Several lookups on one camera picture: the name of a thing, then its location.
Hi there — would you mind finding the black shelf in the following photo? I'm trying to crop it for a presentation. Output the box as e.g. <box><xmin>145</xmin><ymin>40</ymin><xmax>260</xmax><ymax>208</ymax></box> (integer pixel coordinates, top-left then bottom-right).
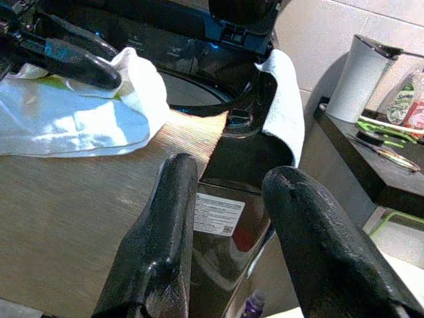
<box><xmin>313</xmin><ymin>97</ymin><xmax>424</xmax><ymax>220</ymax></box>

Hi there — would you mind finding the white textured towel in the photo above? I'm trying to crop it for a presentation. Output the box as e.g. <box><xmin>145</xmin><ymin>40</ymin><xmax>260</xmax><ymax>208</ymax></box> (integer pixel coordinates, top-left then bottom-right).
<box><xmin>254</xmin><ymin>48</ymin><xmax>306</xmax><ymax>168</ymax></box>

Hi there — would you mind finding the purple bottle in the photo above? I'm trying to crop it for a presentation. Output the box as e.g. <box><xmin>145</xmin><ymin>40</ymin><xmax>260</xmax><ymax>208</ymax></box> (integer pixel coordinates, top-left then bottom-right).
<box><xmin>243</xmin><ymin>290</ymin><xmax>268</xmax><ymax>318</ymax></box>

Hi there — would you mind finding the small black object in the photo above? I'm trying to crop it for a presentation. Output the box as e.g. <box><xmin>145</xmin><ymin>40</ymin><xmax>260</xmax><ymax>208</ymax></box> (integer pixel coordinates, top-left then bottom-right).
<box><xmin>356</xmin><ymin>131</ymin><xmax>385</xmax><ymax>147</ymax></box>

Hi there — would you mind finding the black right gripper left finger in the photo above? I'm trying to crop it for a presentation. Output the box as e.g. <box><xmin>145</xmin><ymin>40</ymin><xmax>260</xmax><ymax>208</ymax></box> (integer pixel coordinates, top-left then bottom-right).
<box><xmin>91</xmin><ymin>152</ymin><xmax>200</xmax><ymax>318</ymax></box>

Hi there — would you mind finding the white label sticker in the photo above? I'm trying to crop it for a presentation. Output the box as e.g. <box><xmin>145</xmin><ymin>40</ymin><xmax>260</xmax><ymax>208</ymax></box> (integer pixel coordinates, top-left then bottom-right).
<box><xmin>193</xmin><ymin>193</ymin><xmax>246</xmax><ymax>237</ymax></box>

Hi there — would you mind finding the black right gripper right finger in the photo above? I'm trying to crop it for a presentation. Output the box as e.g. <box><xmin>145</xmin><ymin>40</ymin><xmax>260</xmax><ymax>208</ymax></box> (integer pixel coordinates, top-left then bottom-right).
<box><xmin>261</xmin><ymin>165</ymin><xmax>424</xmax><ymax>318</ymax></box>

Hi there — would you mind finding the green plastic tool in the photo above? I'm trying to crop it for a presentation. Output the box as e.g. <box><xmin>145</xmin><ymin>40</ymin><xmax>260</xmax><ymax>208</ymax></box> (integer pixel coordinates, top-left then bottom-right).
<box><xmin>356</xmin><ymin>120</ymin><xmax>420</xmax><ymax>148</ymax></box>

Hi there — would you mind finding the white cylindrical container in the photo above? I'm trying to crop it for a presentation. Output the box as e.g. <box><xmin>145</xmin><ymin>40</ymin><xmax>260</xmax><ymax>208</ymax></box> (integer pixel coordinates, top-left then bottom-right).
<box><xmin>325</xmin><ymin>33</ymin><xmax>403</xmax><ymax>125</ymax></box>

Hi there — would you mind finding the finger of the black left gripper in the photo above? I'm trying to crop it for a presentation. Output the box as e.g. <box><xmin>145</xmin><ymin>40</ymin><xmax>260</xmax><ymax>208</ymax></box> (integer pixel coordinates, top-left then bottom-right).
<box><xmin>13</xmin><ymin>38</ymin><xmax>123</xmax><ymax>91</ymax></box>
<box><xmin>32</xmin><ymin>12</ymin><xmax>119</xmax><ymax>62</ymax></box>

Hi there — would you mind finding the brushed metal washer lid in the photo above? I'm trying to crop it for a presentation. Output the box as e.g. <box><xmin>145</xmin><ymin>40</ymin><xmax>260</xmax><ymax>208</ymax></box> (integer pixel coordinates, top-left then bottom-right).
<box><xmin>0</xmin><ymin>111</ymin><xmax>230</xmax><ymax>318</ymax></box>

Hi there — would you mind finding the green-rimmed white basket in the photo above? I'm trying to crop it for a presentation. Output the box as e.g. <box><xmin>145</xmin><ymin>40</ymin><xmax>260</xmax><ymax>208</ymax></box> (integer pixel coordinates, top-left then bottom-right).
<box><xmin>362</xmin><ymin>209</ymin><xmax>424</xmax><ymax>270</ymax></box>

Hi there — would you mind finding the white cloth garment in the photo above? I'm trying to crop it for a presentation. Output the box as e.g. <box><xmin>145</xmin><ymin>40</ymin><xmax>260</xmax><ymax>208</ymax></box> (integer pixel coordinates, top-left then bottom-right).
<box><xmin>0</xmin><ymin>46</ymin><xmax>172</xmax><ymax>158</ymax></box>

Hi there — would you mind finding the clear bottle green label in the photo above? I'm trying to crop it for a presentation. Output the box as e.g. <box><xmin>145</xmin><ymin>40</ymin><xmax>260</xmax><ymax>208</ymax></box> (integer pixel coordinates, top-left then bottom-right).
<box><xmin>386</xmin><ymin>71</ymin><xmax>424</xmax><ymax>126</ymax></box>

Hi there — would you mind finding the black top-load washing machine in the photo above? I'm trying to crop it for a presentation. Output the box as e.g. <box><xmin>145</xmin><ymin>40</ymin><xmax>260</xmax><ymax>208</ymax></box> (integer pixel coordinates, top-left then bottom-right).
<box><xmin>42</xmin><ymin>0</ymin><xmax>299</xmax><ymax>318</ymax></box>

